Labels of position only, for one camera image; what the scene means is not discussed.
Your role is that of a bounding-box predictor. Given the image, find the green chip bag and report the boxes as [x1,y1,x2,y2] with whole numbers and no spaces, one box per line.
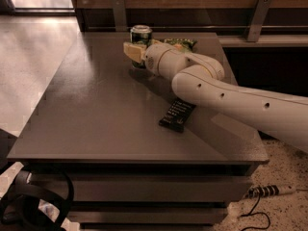
[163,38,197,52]

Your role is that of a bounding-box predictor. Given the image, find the metal bracket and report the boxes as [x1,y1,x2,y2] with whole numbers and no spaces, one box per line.
[245,0,272,42]
[111,0,127,32]

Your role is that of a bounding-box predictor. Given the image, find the wooden wall shelf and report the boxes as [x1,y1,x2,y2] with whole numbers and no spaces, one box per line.
[71,0,308,47]

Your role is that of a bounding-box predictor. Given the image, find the black headphones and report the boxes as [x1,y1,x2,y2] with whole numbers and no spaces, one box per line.
[0,165,74,231]

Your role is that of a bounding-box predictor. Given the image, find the white power strip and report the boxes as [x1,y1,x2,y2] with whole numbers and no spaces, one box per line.
[244,185,295,198]

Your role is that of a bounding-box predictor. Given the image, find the right metal bracket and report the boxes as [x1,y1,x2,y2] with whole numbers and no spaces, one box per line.
[245,0,272,42]

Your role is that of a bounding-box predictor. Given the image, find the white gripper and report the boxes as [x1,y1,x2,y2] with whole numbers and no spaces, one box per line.
[123,39,176,79]

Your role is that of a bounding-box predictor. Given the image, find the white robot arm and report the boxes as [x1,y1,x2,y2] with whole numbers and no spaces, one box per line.
[123,41,308,152]

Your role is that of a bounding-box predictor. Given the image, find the green soda can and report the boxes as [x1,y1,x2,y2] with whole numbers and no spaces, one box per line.
[130,25,152,68]

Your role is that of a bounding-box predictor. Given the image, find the grey drawer cabinet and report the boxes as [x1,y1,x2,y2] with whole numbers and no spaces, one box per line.
[9,33,269,231]

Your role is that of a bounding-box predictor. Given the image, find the black snack bar wrapper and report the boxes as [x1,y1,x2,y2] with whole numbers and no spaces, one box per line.
[159,98,195,133]

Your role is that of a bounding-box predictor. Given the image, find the left metal bracket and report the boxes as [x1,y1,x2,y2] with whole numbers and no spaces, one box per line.
[111,0,127,32]

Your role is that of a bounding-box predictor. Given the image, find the black power cable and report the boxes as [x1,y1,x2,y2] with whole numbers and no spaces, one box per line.
[240,192,271,231]

